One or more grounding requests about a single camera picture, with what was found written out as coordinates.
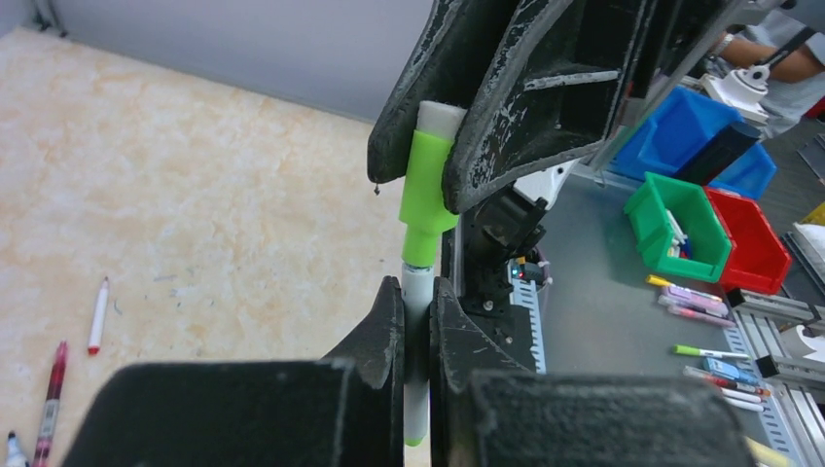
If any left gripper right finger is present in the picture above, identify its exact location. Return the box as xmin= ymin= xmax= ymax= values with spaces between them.
xmin=430 ymin=277 xmax=529 ymax=466

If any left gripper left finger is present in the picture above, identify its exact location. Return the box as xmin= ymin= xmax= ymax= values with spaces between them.
xmin=325 ymin=276 xmax=405 ymax=466

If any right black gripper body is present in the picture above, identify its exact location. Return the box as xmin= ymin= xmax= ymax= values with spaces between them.
xmin=477 ymin=0 xmax=749 ymax=272

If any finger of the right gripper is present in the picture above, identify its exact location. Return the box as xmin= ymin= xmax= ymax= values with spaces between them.
xmin=367 ymin=0 xmax=518 ymax=184
xmin=442 ymin=1 xmax=652 ymax=213

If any white green-tipped pen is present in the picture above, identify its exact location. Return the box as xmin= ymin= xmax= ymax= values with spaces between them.
xmin=401 ymin=264 xmax=434 ymax=447

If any green black pen cap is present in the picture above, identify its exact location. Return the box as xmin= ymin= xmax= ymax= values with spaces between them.
xmin=399 ymin=101 xmax=466 ymax=268

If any person forearm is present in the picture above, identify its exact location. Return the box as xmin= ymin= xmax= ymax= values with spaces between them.
xmin=718 ymin=36 xmax=824 ymax=84

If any yellow-tipped pen on bench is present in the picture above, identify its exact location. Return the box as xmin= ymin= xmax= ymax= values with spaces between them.
xmin=646 ymin=274 xmax=722 ymax=302

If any green-capped pen on bench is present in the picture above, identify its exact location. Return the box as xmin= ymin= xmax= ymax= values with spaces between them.
xmin=672 ymin=344 xmax=751 ymax=360

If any purple pen on bench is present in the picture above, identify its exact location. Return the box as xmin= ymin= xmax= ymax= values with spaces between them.
xmin=659 ymin=287 xmax=729 ymax=318

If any pink pen on bench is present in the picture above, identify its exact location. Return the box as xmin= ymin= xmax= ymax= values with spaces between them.
xmin=666 ymin=305 xmax=735 ymax=328

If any red pen on bench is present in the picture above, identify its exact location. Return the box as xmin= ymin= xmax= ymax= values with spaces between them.
xmin=683 ymin=366 xmax=771 ymax=397

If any white red-tipped pen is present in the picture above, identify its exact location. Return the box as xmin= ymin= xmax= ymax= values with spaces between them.
xmin=87 ymin=276 xmax=110 ymax=356

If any red gel pen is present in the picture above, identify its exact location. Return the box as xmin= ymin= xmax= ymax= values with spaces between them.
xmin=31 ymin=341 xmax=68 ymax=467

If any blue storage bin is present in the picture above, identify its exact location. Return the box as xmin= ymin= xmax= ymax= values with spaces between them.
xmin=708 ymin=143 xmax=777 ymax=200
xmin=610 ymin=88 xmax=742 ymax=180

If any green storage bin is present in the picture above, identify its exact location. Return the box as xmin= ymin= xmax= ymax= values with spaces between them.
xmin=624 ymin=172 xmax=733 ymax=283

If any red storage bin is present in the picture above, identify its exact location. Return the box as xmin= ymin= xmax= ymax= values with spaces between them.
xmin=704 ymin=187 xmax=791 ymax=295

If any large white blue marker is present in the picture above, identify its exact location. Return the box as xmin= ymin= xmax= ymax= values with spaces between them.
xmin=5 ymin=431 xmax=30 ymax=467

